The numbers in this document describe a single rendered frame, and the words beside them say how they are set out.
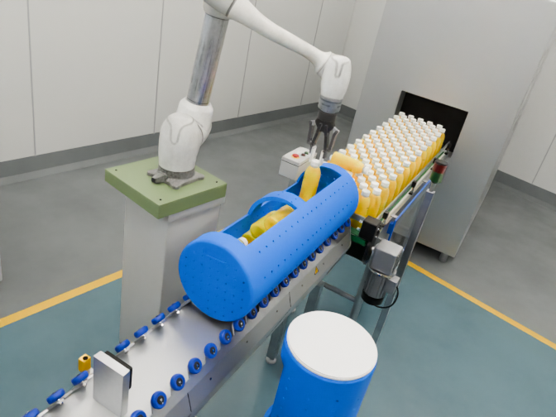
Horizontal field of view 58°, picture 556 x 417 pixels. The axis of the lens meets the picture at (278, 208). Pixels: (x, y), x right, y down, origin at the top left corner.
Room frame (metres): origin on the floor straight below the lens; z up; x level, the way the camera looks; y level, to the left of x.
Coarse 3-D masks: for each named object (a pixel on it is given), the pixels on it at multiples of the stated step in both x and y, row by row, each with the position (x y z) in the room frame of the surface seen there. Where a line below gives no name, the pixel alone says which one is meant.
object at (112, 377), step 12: (96, 360) 0.87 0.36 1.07; (108, 360) 0.87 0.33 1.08; (120, 360) 0.88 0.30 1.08; (96, 372) 0.87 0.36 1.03; (108, 372) 0.85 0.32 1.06; (120, 372) 0.84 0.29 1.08; (96, 384) 0.87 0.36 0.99; (108, 384) 0.85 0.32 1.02; (120, 384) 0.83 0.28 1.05; (96, 396) 0.86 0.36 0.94; (108, 396) 0.85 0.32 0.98; (120, 396) 0.83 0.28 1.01; (108, 408) 0.85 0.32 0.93; (120, 408) 0.83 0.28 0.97
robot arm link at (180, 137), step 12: (168, 120) 1.91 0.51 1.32; (180, 120) 1.91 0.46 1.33; (192, 120) 1.94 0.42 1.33; (168, 132) 1.87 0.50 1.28; (180, 132) 1.88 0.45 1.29; (192, 132) 1.90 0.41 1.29; (168, 144) 1.86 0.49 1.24; (180, 144) 1.87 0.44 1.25; (192, 144) 1.90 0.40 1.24; (168, 156) 1.86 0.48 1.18; (180, 156) 1.86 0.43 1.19; (192, 156) 1.90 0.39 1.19; (168, 168) 1.86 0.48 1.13; (180, 168) 1.87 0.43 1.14; (192, 168) 1.91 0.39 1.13
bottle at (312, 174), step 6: (312, 168) 1.94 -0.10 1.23; (318, 168) 1.95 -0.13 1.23; (306, 174) 1.94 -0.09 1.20; (312, 174) 1.93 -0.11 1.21; (318, 174) 1.94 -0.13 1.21; (306, 180) 1.93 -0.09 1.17; (312, 180) 1.93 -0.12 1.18; (318, 180) 1.94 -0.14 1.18; (306, 186) 1.93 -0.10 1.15; (312, 186) 1.93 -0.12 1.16; (300, 192) 1.95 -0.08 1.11; (306, 192) 1.93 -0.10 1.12; (312, 192) 1.93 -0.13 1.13; (306, 198) 1.93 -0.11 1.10
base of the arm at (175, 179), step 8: (160, 168) 1.88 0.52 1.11; (152, 176) 1.89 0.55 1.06; (160, 176) 1.84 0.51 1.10; (168, 176) 1.86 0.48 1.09; (176, 176) 1.86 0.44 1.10; (184, 176) 1.88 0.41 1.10; (192, 176) 1.92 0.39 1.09; (200, 176) 1.95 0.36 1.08; (168, 184) 1.84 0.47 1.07; (176, 184) 1.84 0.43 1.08; (184, 184) 1.86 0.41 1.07
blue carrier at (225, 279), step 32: (288, 192) 1.68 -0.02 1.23; (320, 192) 1.76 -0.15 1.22; (352, 192) 1.93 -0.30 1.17; (288, 224) 1.48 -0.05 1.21; (320, 224) 1.63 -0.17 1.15; (192, 256) 1.28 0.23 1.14; (224, 256) 1.23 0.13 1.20; (256, 256) 1.27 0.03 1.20; (288, 256) 1.39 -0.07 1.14; (192, 288) 1.27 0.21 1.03; (224, 288) 1.22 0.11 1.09; (256, 288) 1.21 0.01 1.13; (224, 320) 1.21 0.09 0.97
